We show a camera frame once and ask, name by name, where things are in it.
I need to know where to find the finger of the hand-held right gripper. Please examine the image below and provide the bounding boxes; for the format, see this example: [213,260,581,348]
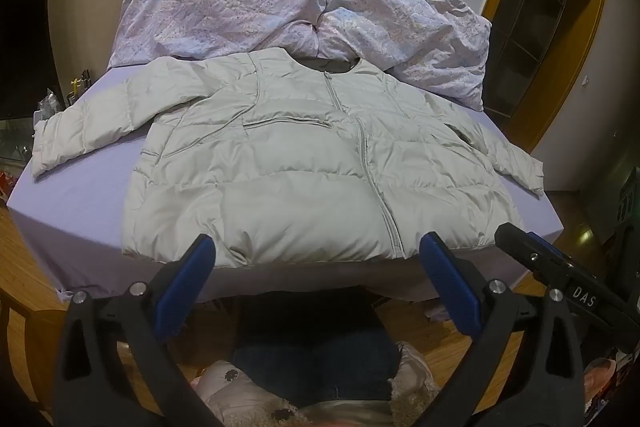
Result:
[495,222,571,290]

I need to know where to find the bed with lavender sheet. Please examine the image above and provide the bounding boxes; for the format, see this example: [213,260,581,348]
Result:
[7,62,563,305]

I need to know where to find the beige puffer jacket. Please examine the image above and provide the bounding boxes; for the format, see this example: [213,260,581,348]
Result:
[31,47,546,267]

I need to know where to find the person's legs in jeans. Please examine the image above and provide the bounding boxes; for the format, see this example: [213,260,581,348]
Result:
[192,341,442,427]
[231,289,402,408]

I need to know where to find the wooden chair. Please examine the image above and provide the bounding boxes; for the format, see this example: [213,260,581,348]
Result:
[0,289,38,388]

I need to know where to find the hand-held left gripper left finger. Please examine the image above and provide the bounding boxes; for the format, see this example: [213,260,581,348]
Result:
[55,234,221,427]

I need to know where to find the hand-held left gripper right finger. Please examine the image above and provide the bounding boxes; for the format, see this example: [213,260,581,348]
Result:
[415,232,586,427]

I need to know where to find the pink slipper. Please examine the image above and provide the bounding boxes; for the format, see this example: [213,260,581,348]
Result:
[582,357,620,402]

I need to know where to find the dark glass door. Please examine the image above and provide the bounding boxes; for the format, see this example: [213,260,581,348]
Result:
[481,0,577,120]

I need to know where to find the floral lilac duvet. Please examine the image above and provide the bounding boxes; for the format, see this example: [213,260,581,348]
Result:
[107,0,493,112]

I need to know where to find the black television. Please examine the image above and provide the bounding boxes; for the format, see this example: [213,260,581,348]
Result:
[0,0,54,120]

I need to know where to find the dark furniture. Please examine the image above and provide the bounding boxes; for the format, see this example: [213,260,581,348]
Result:
[602,179,640,348]

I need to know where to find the wooden door frame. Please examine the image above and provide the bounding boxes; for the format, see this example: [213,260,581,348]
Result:
[402,0,610,154]

